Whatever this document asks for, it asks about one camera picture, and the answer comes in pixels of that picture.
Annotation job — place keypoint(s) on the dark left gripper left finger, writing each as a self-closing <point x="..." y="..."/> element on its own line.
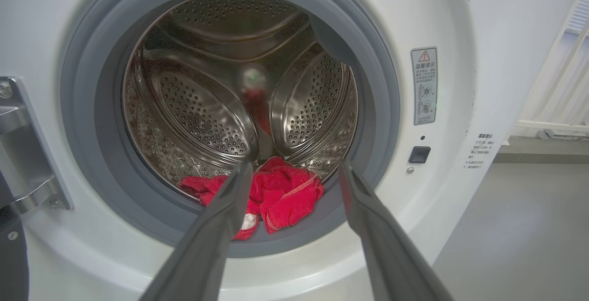
<point x="207" y="246"/>

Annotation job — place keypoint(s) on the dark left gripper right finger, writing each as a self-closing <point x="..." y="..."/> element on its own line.
<point x="382" y="246"/>

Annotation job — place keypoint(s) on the red and white garment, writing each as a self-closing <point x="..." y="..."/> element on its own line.
<point x="285" y="195"/>

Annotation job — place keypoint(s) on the black round glass washer door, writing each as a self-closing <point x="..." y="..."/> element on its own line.
<point x="11" y="255"/>

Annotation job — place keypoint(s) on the metal door hinge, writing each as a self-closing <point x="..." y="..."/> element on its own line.
<point x="27" y="153"/>

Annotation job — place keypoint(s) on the white front-load washing machine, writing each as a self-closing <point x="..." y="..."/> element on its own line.
<point x="460" y="6"/>

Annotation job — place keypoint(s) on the small printed text label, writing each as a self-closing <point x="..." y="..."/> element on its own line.
<point x="478" y="151"/>

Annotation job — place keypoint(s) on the perforated steel drum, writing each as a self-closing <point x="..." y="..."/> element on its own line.
<point x="198" y="107"/>

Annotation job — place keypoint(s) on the grey warning sticker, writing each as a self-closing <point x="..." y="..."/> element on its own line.
<point x="424" y="87"/>

